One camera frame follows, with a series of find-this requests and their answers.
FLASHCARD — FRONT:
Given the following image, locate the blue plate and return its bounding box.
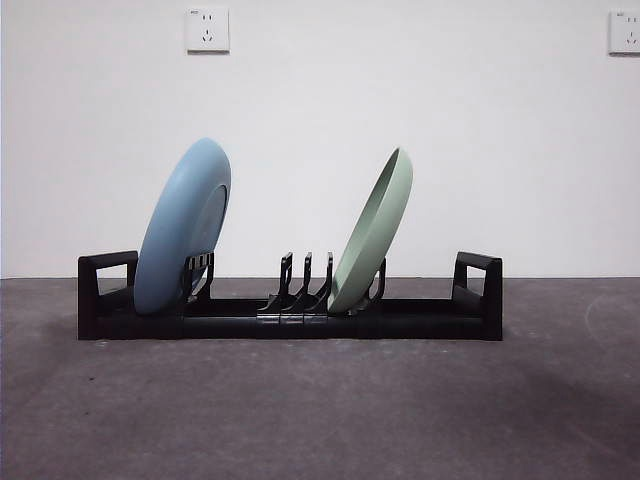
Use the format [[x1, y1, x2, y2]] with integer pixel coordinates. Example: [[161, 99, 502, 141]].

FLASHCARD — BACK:
[[133, 137, 234, 315]]

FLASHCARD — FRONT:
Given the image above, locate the white wall socket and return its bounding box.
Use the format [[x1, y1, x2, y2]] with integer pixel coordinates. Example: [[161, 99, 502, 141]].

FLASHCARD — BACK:
[[186, 6, 231, 54], [608, 10, 640, 56]]

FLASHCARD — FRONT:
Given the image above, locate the black plate rack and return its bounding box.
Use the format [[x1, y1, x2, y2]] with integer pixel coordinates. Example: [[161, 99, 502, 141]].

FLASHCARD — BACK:
[[77, 249, 504, 343]]

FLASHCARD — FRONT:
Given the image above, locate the green plate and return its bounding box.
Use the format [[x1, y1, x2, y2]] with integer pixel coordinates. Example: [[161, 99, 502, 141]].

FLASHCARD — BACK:
[[327, 146, 415, 317]]

